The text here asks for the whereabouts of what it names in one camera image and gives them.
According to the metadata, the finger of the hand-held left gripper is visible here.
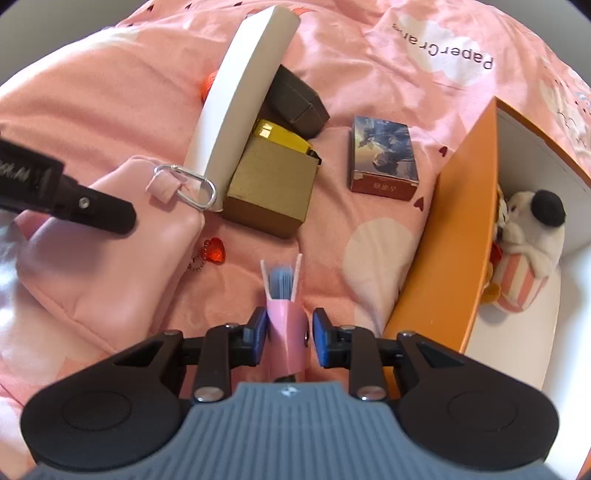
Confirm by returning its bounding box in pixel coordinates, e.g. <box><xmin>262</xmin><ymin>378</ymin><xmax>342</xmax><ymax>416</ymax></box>
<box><xmin>58</xmin><ymin>174</ymin><xmax>137</xmax><ymax>236</ymax></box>

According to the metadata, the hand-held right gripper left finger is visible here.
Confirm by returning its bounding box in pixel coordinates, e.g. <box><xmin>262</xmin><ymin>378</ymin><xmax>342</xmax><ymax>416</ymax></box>
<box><xmin>113</xmin><ymin>307</ymin><xmax>269</xmax><ymax>403</ymax></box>

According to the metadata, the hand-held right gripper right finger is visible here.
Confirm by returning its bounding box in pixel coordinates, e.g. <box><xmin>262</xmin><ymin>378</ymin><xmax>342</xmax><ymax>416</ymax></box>
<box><xmin>312</xmin><ymin>308</ymin><xmax>465</xmax><ymax>401</ymax></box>

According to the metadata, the pink fabric pouch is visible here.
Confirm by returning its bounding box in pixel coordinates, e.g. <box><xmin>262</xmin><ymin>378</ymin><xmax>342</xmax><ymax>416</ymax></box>
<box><xmin>16</xmin><ymin>156</ymin><xmax>206</xmax><ymax>330</ymax></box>

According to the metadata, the gold cardboard box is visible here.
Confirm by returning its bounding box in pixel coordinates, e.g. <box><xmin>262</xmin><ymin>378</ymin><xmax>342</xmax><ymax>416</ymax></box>
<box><xmin>222</xmin><ymin>119</ymin><xmax>322</xmax><ymax>239</ymax></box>

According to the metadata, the orange storage box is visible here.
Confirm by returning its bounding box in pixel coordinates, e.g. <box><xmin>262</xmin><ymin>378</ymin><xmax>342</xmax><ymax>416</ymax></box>
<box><xmin>383</xmin><ymin>96</ymin><xmax>591</xmax><ymax>393</ymax></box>

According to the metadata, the long white box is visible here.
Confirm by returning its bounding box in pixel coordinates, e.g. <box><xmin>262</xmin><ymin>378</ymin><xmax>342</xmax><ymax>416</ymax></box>
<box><xmin>183</xmin><ymin>4</ymin><xmax>302</xmax><ymax>210</ymax></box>

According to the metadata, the printed card box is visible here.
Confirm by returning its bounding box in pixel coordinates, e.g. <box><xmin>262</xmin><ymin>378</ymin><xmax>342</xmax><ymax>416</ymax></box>
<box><xmin>348</xmin><ymin>115</ymin><xmax>421</xmax><ymax>201</ymax></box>

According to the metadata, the dark brown box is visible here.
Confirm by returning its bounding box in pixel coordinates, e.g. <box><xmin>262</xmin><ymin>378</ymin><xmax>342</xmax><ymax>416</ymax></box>
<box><xmin>259</xmin><ymin>64</ymin><xmax>330</xmax><ymax>139</ymax></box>

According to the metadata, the silver carabiner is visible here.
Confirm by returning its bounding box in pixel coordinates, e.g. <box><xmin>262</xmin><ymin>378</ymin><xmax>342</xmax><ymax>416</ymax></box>
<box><xmin>154</xmin><ymin>164</ymin><xmax>218</xmax><ymax>210</ymax></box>

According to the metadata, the brown dog plush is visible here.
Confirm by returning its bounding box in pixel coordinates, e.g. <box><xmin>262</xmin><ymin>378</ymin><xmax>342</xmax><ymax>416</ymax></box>
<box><xmin>480</xmin><ymin>184</ymin><xmax>511</xmax><ymax>305</ymax></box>

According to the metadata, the white plush with black hat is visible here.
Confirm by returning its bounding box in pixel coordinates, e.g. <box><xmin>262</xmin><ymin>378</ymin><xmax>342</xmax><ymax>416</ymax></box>
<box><xmin>492</xmin><ymin>189</ymin><xmax>568</xmax><ymax>313</ymax></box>

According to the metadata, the red heart keychain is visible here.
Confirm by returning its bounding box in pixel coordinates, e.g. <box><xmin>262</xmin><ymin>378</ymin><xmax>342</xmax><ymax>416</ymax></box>
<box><xmin>186</xmin><ymin>237</ymin><xmax>228</xmax><ymax>273</ymax></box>

